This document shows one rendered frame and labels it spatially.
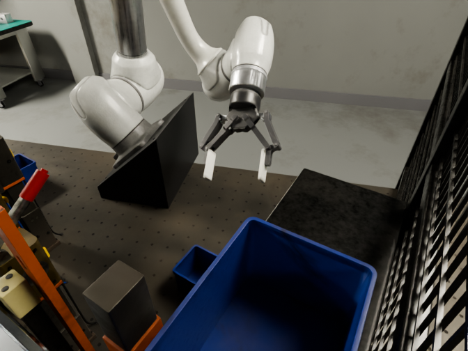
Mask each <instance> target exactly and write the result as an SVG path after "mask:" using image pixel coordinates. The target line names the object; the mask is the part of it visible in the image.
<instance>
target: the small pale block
mask: <svg viewBox="0 0 468 351"><path fill-rule="evenodd" d="M0 300H1V302H2V303H3V304H4V305H5V306H6V308H7V309H8V310H9V311H11V312H12V313H13V314H14V315H15V316H16V317H18V318H19V319H20V320H22V321H23V322H24V323H25V324H26V325H27V327H28V328H29V329H30V330H31V331H32V332H33V333H34V334H35V336H36V337H37V338H38V339H39V341H40V342H41V343H42V344H43V345H44V346H45V347H46V348H47V349H48V350H49V351H74V350H73V349H72V348H71V346H70V345H69V343H68V342H67V341H66V339H65V338H64V337H63V335H62V334H61V332H60V331H59V330H58V328H57V327H56V325H55V324H54V323H53V322H52V320H51V319H50V317H49V316H48V315H47V314H46V312H45V311H44V309H43V308H42V307H41V304H42V302H41V299H40V298H39V296H38V295H37V294H36V292H35V291H34V289H33V288H32V287H31V285H30V284H29V282H28V281H27V280H26V279H25V278H24V277H23V276H22V275H21V274H19V273H18V272H16V271H15V270H11V271H9V272H8V273H6V274H5V275H3V276H2V277H1V278H0Z"/></svg>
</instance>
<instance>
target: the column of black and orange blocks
mask: <svg viewBox="0 0 468 351"><path fill-rule="evenodd" d="M83 296H84V298H85V300H86V302H87V303H88V305H89V307H90V309H91V310H92V312H93V315H94V316H95V318H96V320H97V322H98V323H99V325H100V327H101V329H102V331H103V332H104V336H103V337H102V338H103V340H104V342H105V343H106V345H107V347H108V348H109V351H144V350H145V349H146V348H147V347H148V345H149V344H150V342H151V341H152V340H153V339H154V337H155V336H156V335H157V334H158V332H159V331H160V329H161V328H162V327H163V324H162V319H161V318H160V317H159V316H158V315H156V312H155V309H154V306H153V302H152V300H151V296H150V293H149V290H148V286H147V283H146V279H145V276H144V275H142V274H141V273H140V272H138V271H136V270H135V269H133V268H131V267H130V266H128V265H126V264H125V263H123V262H122V261H120V260H117V261H116V262H115V263H114V264H113V265H112V266H111V267H110V268H109V269H108V270H107V271H106V272H105V273H104V274H103V275H102V276H100V277H99V278H98V279H97V280H96V281H95V282H94V283H92V284H91V285H90V286H89V287H88V288H87V289H86V290H85V291H84V292H83Z"/></svg>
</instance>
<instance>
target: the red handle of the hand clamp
mask: <svg viewBox="0 0 468 351"><path fill-rule="evenodd" d="M48 172H49V171H47V170H45V169H43V168H41V169H40V170H38V169H36V170H35V172H34V173H33V175H32V176H31V178H30V179H29V181H28V182H27V184H26V185H25V187H24V188H23V190H22V191H21V193H20V194H19V198H18V200H17V201H16V202H15V204H14V206H13V207H12V208H11V210H10V212H9V213H8V215H9V216H10V218H11V219H12V221H13V222H14V224H15V225H16V224H17V223H18V221H19V220H20V218H21V217H22V215H23V214H24V212H25V211H26V209H27V208H28V206H29V204H30V203H31V202H33V200H34V199H35V197H36V196H37V195H38V193H39V191H40V190H41V189H42V187H43V185H44V184H45V183H46V181H47V179H48V177H49V175H48V174H47V173H48ZM3 244H4V241H3V240H2V238H1V237H0V246H1V248H2V246H3Z"/></svg>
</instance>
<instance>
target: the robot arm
mask: <svg viewBox="0 0 468 351"><path fill-rule="evenodd" d="M159 1H160V3H161V5H162V7H163V9H164V11H165V13H166V16H167V17H168V19H169V21H170V23H171V26H172V27H173V30H174V31H175V34H176V35H177V37H178V39H179V41H180V43H181V44H182V46H183V47H184V49H185V50H186V52H187V53H188V54H189V56H190V57H191V58H192V60H193V61H194V62H195V64H196V66H197V69H198V76H199V77H200V79H201V81H202V87H203V91H204V93H205V94H206V96H207V97H208V98H210V99H211V100H214V101H216V102H223V101H226V100H229V99H230V102H229V112H228V114H227V115H221V114H220V113H217V114H216V116H215V120H214V123H213V124H212V125H211V127H210V129H209V130H208V132H207V133H206V135H205V136H204V138H203V140H202V141H201V142H200V144H199V148H200V149H202V150H203V151H205V155H204V160H203V163H204V164H205V170H204V174H203V177H204V178H205V179H206V180H209V181H211V180H212V174H213V170H214V165H215V157H216V153H214V151H215V150H216V149H218V147H220V145H221V144H222V143H223V142H224V141H225V140H226V139H227V138H228V137H229V136H230V135H232V134H233V133H234V132H237V133H238V132H249V131H250V130H252V131H253V133H254V134H255V135H256V136H257V138H258V139H259V141H260V142H261V143H262V145H263V146H264V147H265V149H266V150H265V149H262V150H261V156H260V166H259V172H258V179H259V180H260V181H261V182H262V183H265V179H266V173H267V167H268V166H271V164H272V154H273V152H275V151H280V150H281V149H282V147H281V144H280V142H279V139H278V137H277V135H276V132H275V130H274V127H273V125H272V115H271V114H270V112H269V111H268V110H267V109H266V110H264V112H263V113H259V111H260V102H261V100H262V99H263V98H264V96H265V88H266V83H267V75H268V72H269V71H270V68H271V65H272V59H273V55H274V34H273V30H272V25H271V24H270V23H269V22H268V21H267V20H265V19H263V18H262V17H257V16H250V17H247V18H246V19H244V21H243V22H242V23H241V25H240V26H239V28H238V30H237V31H236V34H235V38H234V39H233V40H232V42H231V45H230V47H229V48H228V50H227V51H226V50H224V49H222V48H213V47H211V46H209V45H207V44H206V43H205V42H204V41H203V40H202V39H201V37H200V36H199V34H198V33H197V31H196V29H195V27H194V25H193V23H192V20H191V17H190V15H189V12H188V10H187V7H186V5H185V2H184V0H159ZM109 5H110V9H111V17H112V22H113V26H114V33H115V38H116V46H117V50H116V52H115V53H114V55H113V56H112V58H111V60H112V62H111V75H110V78H111V79H107V80H106V79H104V78H103V77H100V76H94V75H93V76H87V77H84V78H83V79H82V80H81V81H80V82H79V83H78V84H77V85H76V86H75V87H74V88H73V90H72V91H71V93H70V95H69V97H70V104H71V106H72V108H73V110H74V111H75V113H76V115H77V116H78V118H79V119H80V120H81V122H82V123H83V124H85V126H86V127H87V128H88V129H89V130H90V131H91V132H92V133H94V135H95V136H97V137H98V138H99V139H100V140H102V141H103V142H104V143H106V144H107V145H108V146H109V147H110V148H112V149H113V150H114V151H115V152H116V154H115V155H114V159H115V160H116V162H115V163H114V165H113V168H114V169H117V168H118V167H119V166H120V165H121V164H122V163H123V162H125V161H126V160H127V159H129V158H130V157H131V156H133V154H135V153H136V152H137V151H138V150H140V149H141V148H143V147H144V146H145V145H146V143H147V142H148V140H149V139H150V138H151V136H152V135H154V133H155V132H156V131H157V129H158V128H159V127H160V125H161V124H162V123H163V122H164V121H163V120H162V119H159V120H158V121H156V122H155V123H153V124H150V123H149V122H148V121H147V120H145V119H144V118H143V117H142V116H141V115H140V114H141V112H142V111H143V110H145V109H146V108H147V107H148V106H149V105H150V104H151V103H152V102H153V101H154V100H155V99H156V98H157V96H158V95H159V94H160V93H161V91H162V88H163V85H164V73H163V70H162V68H161V66H160V64H159V63H158V62H157V61H156V59H155V56H154V54H153V53H152V52H151V51H150V50H149V49H147V44H146V31H145V24H144V16H143V3H142V0H109ZM260 118H261V119H262V121H263V122H265V125H266V128H267V131H268V133H269V135H270V138H271V140H272V143H273V144H272V145H270V144H268V142H267V141H266V139H265V138H264V136H263V135H262V134H261V133H260V131H259V130H258V128H257V127H256V126H255V124H256V123H257V122H258V121H259V120H260ZM226 121H228V122H227V123H226V124H225V122H226ZM223 124H225V125H224V126H223ZM222 126H223V129H222V130H221V131H220V129H221V128H222ZM229 127H231V129H229ZM219 131H220V132H219Z"/></svg>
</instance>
